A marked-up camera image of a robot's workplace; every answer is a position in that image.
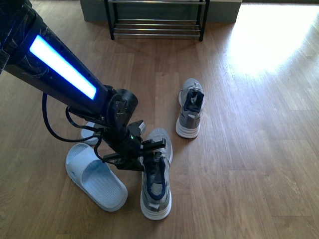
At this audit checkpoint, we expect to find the grey knit sneaker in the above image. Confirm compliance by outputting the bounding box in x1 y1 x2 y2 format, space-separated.
175 78 205 139
140 128 173 220

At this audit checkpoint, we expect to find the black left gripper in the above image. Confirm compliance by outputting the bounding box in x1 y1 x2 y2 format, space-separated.
102 120 166 172

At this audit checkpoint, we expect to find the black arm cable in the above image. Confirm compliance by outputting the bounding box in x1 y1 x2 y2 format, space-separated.
41 93 120 162

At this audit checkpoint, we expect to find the light blue slipper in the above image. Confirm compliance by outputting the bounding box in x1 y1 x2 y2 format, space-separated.
81 122 98 145
65 143 128 212

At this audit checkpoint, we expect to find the black metal shoe rack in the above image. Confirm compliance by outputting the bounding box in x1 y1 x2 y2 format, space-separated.
104 0 210 41

